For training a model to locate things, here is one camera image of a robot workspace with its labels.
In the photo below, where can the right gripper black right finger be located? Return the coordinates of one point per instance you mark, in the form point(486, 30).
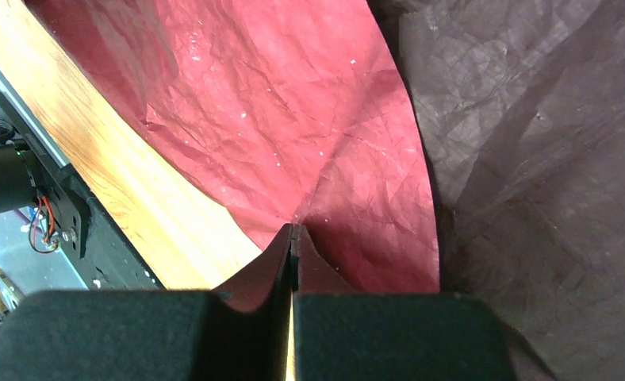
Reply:
point(343, 334)

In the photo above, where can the dark red wrapping paper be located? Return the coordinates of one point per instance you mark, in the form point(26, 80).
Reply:
point(472, 146)

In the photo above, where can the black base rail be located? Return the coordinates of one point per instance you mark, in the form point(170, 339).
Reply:
point(54, 233)

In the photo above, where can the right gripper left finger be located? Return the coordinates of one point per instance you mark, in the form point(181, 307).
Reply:
point(236, 331)

